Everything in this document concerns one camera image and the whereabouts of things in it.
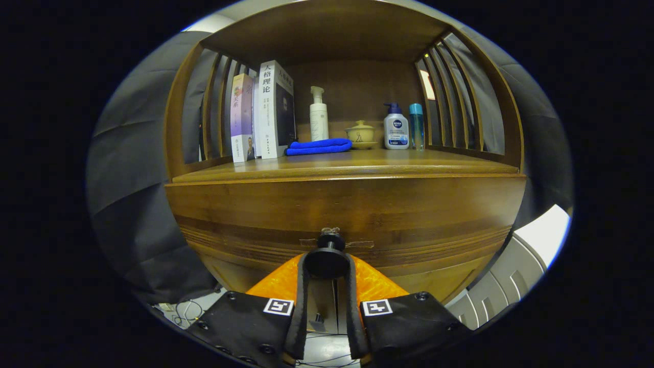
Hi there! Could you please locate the purple book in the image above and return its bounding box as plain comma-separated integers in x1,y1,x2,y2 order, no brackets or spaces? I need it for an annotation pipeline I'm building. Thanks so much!
230,73,256,164

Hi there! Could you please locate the grey slatted plastic object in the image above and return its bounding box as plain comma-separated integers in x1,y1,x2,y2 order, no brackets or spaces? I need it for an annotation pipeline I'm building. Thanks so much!
446,236,546,330

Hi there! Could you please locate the teal bottle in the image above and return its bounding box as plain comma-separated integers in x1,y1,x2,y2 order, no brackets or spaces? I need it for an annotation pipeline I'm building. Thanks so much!
409,103,426,150

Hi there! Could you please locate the beige lidded teacup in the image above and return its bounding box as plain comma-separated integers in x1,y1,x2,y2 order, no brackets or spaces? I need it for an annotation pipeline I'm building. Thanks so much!
345,120,380,150

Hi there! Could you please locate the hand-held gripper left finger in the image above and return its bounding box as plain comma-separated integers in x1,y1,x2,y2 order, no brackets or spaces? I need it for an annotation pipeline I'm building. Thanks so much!
185,253,311,367

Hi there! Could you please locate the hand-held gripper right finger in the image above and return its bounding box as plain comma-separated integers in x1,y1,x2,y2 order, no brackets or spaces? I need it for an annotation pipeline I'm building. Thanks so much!
345,253,472,367

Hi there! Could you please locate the blue folded cloth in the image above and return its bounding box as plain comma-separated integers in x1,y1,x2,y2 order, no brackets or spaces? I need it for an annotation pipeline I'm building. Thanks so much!
285,137,353,156

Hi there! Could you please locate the brown wooden countertop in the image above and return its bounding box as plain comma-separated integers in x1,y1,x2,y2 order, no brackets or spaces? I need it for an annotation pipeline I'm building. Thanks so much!
171,147,526,183

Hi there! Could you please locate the white pump bottle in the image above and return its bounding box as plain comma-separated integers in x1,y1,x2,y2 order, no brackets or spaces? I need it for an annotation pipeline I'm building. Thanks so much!
309,86,330,142

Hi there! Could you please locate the white blue-capped lotion bottle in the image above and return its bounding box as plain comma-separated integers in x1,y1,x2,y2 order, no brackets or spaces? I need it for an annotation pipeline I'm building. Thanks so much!
383,102,410,150

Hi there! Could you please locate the brown wooden drawer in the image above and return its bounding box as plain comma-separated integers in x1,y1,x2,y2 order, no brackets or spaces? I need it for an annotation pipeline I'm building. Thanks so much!
165,174,528,281

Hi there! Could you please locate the black backdrop cloth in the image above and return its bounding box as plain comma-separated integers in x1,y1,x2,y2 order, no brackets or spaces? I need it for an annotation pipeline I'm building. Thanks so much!
86,31,575,305

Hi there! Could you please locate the thick white book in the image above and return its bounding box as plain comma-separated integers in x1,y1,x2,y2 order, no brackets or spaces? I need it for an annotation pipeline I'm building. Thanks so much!
254,60,298,159

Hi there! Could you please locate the brown wooden cabinet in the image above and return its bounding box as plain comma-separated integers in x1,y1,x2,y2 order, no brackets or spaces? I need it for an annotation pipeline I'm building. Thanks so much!
162,0,528,307

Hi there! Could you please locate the white board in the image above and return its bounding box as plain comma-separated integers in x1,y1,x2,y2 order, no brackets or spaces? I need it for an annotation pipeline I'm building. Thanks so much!
512,204,571,269

